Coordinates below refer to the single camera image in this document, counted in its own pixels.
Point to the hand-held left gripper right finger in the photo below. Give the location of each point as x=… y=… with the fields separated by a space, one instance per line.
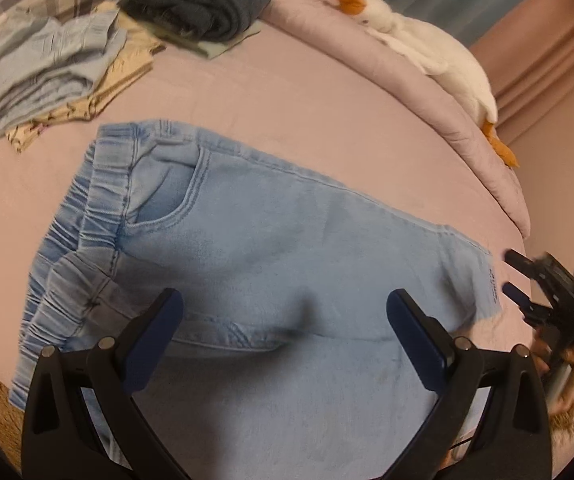
x=417 y=340

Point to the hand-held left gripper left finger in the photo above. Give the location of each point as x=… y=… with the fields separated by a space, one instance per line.
x=152 y=340

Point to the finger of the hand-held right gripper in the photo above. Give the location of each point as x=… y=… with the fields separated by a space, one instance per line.
x=524 y=262
x=522 y=297

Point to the light blue denim pants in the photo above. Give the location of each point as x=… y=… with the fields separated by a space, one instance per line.
x=277 y=240

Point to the dark grey folded pants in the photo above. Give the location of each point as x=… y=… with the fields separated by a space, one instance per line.
x=202 y=0

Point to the person's right hand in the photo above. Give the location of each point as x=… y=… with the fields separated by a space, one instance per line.
x=541 y=357

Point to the pink curtain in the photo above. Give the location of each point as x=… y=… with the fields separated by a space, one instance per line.
x=542 y=75

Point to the white goose plush toy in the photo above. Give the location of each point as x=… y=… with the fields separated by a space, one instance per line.
x=447 y=60

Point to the beige printed folded cloth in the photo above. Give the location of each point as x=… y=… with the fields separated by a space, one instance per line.
x=122 y=67

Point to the pink bed sheet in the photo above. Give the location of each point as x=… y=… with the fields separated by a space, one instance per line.
x=267 y=90

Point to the light blue folded shirt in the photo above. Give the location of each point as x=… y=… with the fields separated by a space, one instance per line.
x=32 y=70

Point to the green folded cloth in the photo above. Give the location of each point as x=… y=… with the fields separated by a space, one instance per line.
x=212 y=49

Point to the pink quilt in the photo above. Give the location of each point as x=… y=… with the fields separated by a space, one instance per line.
x=317 y=20

